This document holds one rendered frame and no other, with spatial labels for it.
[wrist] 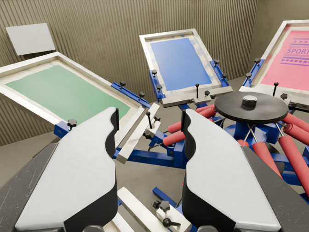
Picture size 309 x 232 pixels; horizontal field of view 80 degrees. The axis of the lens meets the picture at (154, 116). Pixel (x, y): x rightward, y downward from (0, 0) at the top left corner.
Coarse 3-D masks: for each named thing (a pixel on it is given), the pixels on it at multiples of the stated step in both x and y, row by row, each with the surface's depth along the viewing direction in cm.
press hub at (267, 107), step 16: (224, 96) 97; (240, 96) 95; (256, 96) 93; (272, 96) 91; (224, 112) 82; (240, 112) 81; (256, 112) 80; (272, 112) 78; (240, 128) 91; (256, 128) 98
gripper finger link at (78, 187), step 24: (96, 120) 10; (72, 144) 8; (96, 144) 8; (48, 168) 7; (72, 168) 7; (96, 168) 7; (48, 192) 6; (72, 192) 6; (96, 192) 6; (24, 216) 5; (48, 216) 5; (72, 216) 5; (96, 216) 6
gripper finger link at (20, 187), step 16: (32, 160) 7; (48, 160) 7; (16, 176) 7; (32, 176) 7; (0, 192) 6; (16, 192) 6; (32, 192) 6; (0, 208) 5; (16, 208) 6; (0, 224) 5
